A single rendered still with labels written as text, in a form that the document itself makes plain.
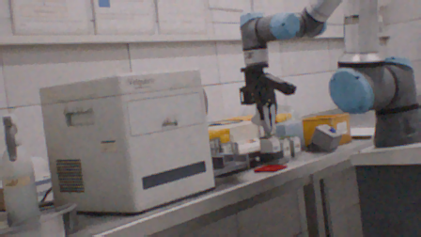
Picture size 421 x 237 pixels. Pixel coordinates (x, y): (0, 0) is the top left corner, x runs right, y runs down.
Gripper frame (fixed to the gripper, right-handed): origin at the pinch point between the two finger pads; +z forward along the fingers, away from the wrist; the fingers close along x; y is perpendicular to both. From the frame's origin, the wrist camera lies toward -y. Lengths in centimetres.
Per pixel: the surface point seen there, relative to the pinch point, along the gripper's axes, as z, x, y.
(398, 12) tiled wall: -48, -239, 56
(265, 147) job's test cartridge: 4.6, 2.0, 1.1
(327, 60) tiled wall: -22, -154, 63
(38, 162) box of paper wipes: 0, 53, 41
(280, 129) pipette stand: 1.5, -18.0, 8.4
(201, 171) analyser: 4.8, 41.9, -7.9
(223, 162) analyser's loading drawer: 4.3, 31.0, -5.9
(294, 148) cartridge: 7.1, -12.3, 0.1
